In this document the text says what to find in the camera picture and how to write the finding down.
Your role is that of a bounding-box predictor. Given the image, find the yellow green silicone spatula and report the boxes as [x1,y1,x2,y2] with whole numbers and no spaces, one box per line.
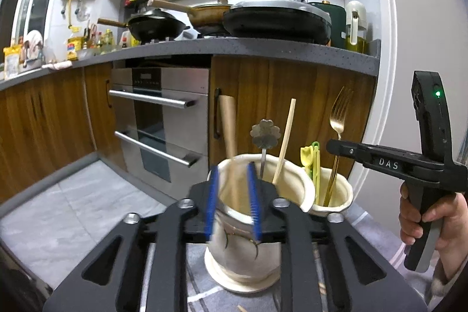
[312,141,321,204]

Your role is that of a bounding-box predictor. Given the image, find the gold fork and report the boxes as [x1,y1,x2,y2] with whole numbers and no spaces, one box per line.
[323,85,354,207]

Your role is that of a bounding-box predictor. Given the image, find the silver spoon flower handle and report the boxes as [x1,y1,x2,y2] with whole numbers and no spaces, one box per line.
[250,119,281,178]

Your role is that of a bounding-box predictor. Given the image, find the grey kitchen countertop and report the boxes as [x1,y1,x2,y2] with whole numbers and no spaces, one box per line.
[0,36,382,92]

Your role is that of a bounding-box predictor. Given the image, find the wooden kitchen cabinets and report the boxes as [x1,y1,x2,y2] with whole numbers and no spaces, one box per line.
[1,55,377,200]

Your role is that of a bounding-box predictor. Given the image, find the person's right hand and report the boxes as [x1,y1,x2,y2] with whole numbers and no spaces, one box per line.
[398,182,468,280]

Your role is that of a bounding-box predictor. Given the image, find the yellow spatula in holder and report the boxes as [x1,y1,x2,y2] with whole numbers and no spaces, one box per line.
[300,146,314,178]

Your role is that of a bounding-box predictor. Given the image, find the cream ceramic double utensil holder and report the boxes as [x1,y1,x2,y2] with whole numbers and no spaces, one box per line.
[204,154,354,294]

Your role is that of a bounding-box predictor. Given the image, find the grey striped table cloth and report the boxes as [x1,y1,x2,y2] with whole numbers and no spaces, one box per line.
[186,204,438,311]

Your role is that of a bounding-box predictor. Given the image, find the wooden chopstick in holder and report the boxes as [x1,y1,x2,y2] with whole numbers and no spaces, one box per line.
[272,98,297,185]

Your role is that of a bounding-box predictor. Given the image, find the white green kettle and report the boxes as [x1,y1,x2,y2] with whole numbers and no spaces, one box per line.
[345,1,367,53]

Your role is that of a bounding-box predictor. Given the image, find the large black lidded pan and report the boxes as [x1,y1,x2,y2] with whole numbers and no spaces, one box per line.
[223,0,332,45]

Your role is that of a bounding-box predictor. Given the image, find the stainless steel built-in oven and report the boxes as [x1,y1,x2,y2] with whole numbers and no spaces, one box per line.
[109,67,209,199]

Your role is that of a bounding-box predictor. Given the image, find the yellow food package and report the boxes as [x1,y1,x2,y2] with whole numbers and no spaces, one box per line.
[3,45,21,80]

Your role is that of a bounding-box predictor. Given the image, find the brown pan wooden handle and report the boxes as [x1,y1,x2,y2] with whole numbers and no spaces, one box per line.
[147,0,232,36]

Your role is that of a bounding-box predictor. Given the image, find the black wok wooden handle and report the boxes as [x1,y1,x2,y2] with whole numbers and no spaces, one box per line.
[97,9,186,44]

